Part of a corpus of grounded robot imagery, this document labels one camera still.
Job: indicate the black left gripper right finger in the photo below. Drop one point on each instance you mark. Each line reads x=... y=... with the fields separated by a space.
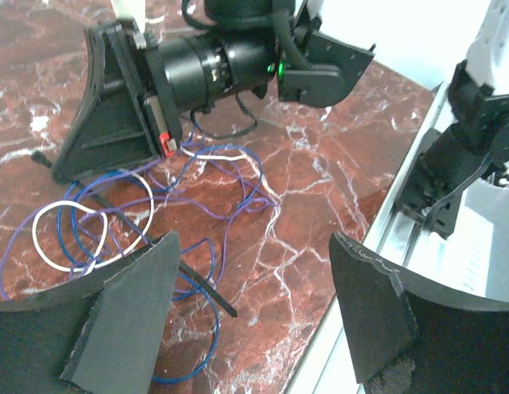
x=409 y=334

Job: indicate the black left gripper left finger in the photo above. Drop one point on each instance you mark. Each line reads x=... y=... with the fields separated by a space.
x=97 y=334

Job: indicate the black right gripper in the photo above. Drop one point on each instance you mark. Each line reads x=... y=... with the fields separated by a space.
x=128 y=114

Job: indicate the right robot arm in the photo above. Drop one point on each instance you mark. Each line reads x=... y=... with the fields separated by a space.
x=244 y=45

